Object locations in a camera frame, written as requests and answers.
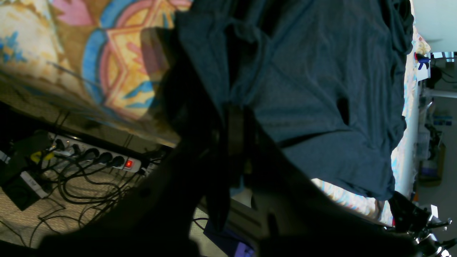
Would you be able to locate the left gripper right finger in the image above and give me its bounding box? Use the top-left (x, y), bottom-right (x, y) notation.
top-left (236, 107), bottom-right (422, 257)

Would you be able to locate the white power strip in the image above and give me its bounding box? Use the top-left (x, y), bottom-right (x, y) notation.
top-left (49, 133), bottom-right (146, 173)

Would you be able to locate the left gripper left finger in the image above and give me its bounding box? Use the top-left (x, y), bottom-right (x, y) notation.
top-left (37, 104), bottom-right (233, 257)

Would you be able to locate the patterned tablecloth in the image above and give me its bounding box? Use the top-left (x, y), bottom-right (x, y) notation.
top-left (0, 0), bottom-right (193, 147)

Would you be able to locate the black t-shirt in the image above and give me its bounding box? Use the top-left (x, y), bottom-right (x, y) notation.
top-left (165, 0), bottom-right (413, 201)

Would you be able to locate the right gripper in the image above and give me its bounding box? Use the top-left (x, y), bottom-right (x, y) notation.
top-left (390, 191), bottom-right (454, 257)

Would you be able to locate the blue orange clamp lower left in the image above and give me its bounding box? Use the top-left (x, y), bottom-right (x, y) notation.
top-left (414, 52), bottom-right (432, 70)

